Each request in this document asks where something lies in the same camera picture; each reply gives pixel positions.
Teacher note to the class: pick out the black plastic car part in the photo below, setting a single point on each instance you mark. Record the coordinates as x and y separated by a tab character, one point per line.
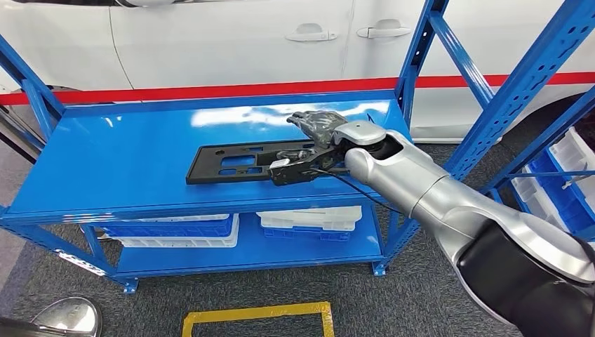
204	169

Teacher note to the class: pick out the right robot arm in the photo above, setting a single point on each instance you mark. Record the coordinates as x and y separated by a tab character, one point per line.
441	200

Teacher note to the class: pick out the blue metal shelf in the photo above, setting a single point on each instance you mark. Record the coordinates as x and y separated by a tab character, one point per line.
116	163
553	123

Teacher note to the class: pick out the blue plastic bin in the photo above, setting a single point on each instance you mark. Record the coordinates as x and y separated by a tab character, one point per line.
167	229
307	236
567	204

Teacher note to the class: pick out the red barrier belt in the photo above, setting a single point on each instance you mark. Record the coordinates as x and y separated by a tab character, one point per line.
232	88

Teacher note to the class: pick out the yellow floor tape square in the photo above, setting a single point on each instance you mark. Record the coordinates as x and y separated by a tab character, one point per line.
255	311

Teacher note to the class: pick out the white car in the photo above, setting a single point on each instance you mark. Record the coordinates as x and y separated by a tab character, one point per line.
209	46

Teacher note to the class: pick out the chrome stanchion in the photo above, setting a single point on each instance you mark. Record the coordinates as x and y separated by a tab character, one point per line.
69	318

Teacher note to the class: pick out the black stanchion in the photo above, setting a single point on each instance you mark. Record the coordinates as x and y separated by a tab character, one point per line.
18	150

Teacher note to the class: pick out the black camera bracket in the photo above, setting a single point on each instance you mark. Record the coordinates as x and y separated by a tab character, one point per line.
297	174

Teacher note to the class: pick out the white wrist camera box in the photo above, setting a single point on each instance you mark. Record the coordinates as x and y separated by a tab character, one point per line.
280	164

